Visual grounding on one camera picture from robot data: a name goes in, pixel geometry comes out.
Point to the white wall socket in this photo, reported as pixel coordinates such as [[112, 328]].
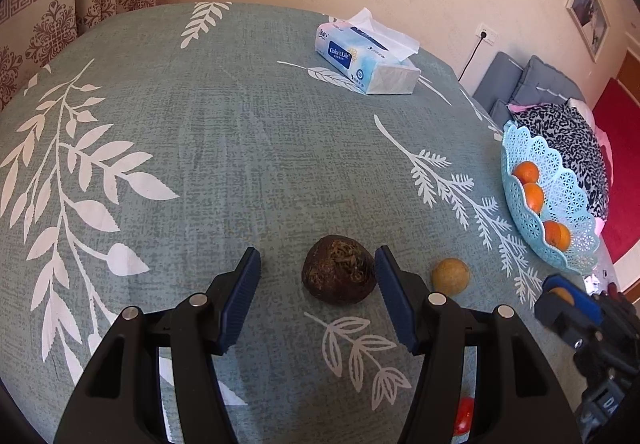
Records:
[[486, 33]]

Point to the large orange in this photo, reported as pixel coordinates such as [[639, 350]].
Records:
[[534, 198]]

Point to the blue white tissue pack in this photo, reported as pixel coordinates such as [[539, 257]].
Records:
[[360, 59]]

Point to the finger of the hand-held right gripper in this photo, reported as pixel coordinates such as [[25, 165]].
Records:
[[585, 301], [560, 321]]

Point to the framed wall picture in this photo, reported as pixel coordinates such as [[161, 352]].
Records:
[[590, 9]]

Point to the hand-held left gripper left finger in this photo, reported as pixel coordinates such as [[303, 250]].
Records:
[[240, 304]]

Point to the red cherry tomato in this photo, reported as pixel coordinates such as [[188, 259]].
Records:
[[465, 416]]

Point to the light blue plastic basket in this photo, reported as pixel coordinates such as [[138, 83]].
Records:
[[575, 204]]

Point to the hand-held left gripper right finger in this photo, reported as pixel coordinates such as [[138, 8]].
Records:
[[395, 299]]

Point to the small potato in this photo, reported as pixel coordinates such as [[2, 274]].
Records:
[[451, 276]]

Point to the small grey cushion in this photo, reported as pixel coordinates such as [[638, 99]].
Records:
[[500, 112]]

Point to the small dark beetroot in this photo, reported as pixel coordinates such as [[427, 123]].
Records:
[[339, 269]]

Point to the red cloth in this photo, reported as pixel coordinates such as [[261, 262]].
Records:
[[622, 139]]

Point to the small orange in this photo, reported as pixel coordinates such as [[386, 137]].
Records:
[[562, 296], [527, 173], [556, 234]]

